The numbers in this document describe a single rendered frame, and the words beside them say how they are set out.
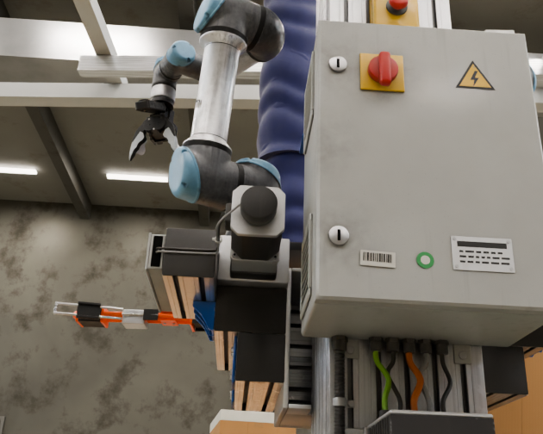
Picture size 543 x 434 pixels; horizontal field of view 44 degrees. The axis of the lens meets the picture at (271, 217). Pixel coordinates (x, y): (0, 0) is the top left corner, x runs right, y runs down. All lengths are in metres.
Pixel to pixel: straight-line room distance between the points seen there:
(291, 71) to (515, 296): 1.57
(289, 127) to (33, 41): 7.01
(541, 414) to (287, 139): 1.11
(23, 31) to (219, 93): 7.68
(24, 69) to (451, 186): 8.37
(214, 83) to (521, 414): 1.15
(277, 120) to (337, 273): 1.41
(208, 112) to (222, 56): 0.15
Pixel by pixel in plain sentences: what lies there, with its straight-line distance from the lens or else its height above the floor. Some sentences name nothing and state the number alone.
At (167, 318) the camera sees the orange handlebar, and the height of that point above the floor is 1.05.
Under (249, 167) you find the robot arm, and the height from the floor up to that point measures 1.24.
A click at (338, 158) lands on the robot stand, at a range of 0.98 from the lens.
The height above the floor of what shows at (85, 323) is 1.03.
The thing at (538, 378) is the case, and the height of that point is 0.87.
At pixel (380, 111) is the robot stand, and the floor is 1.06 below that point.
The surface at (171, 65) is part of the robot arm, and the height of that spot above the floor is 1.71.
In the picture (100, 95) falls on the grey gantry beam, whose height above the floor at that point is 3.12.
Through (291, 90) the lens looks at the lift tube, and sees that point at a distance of 2.33.
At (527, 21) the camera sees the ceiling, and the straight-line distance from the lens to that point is 10.00.
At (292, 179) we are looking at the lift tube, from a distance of 2.17.
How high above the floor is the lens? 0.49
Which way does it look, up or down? 25 degrees up
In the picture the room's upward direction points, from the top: 2 degrees clockwise
